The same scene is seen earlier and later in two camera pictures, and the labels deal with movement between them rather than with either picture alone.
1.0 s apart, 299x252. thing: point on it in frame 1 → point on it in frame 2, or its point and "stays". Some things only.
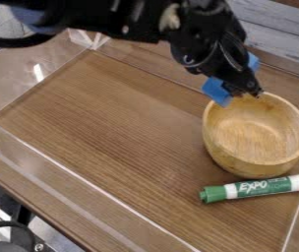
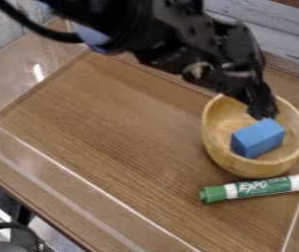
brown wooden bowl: (257, 137) stays
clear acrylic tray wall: (63, 197) stays
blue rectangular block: (214, 89) → (258, 139)
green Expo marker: (253, 188) stays
